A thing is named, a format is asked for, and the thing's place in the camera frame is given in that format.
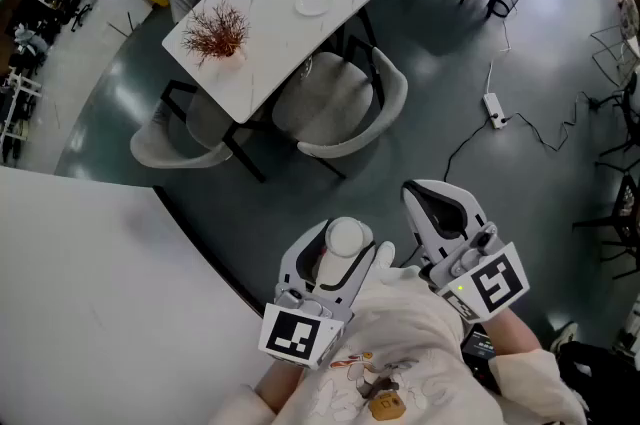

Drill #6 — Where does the white bumpy vase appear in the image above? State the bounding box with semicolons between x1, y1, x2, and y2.
217;47;248;73

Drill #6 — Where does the black metal chair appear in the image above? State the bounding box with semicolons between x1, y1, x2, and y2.
594;72;640;170
572;172;640;279

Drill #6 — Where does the person's cream printed sweater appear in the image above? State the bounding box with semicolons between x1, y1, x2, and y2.
209;262;591;425

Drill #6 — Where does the wire frame chair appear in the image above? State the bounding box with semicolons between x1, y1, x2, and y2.
589;0;640;88

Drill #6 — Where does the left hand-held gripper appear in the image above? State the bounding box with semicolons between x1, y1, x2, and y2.
258;217;377;370

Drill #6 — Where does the person's left forearm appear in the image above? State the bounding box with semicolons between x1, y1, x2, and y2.
254;356;307;414

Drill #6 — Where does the white power strip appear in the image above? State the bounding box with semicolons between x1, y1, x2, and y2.
482;92;509;130

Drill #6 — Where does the person's right forearm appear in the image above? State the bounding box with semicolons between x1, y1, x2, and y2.
480;310;544;359

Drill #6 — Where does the red dried plant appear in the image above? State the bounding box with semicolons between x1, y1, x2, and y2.
180;0;251;69

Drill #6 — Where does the white saucer plate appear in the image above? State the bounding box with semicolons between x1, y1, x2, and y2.
293;0;335;18

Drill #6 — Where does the white marble dining table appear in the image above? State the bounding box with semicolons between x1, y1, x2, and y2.
161;0;372;184

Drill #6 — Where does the black power cable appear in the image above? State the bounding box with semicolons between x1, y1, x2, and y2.
442;115;496;187
502;90;609;153

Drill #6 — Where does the grey and white sneaker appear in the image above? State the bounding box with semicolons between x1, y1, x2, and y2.
549;321;580;354

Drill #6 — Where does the black waist device with screen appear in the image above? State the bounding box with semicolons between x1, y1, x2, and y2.
460;327;503;395

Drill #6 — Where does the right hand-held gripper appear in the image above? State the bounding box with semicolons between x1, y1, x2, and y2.
402;179;531;326

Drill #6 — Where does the white power cable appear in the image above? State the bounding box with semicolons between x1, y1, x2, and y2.
484;17;512;97

